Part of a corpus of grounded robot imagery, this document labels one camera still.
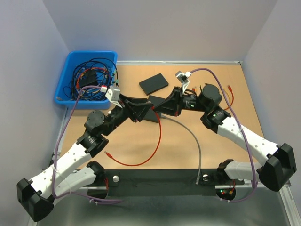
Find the blue plastic bin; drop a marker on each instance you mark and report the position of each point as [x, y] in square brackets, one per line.
[77, 64]

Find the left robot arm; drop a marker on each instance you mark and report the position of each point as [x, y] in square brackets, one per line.
[76, 168]

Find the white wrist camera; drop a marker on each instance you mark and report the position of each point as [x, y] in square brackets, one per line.
[112, 93]
[184, 79]

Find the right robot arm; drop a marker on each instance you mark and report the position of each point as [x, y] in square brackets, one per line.
[271, 164]

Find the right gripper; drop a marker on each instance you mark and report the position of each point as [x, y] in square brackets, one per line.
[171, 105]

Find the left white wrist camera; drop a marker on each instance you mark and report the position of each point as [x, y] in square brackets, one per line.
[112, 93]

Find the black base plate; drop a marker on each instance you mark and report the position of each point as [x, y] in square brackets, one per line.
[165, 182]

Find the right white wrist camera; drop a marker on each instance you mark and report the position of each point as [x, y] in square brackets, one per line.
[184, 79]

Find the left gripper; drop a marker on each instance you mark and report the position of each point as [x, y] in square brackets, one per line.
[137, 108]

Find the black network switch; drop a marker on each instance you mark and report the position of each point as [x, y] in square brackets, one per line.
[153, 84]
[151, 116]

